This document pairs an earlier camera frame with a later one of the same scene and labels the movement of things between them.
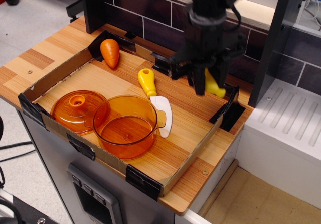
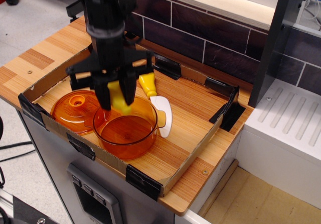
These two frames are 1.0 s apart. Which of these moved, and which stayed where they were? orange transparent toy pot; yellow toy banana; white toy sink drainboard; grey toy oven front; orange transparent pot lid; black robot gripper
Moved: yellow toy banana; black robot gripper
Stayed: orange transparent pot lid; grey toy oven front; white toy sink drainboard; orange transparent toy pot
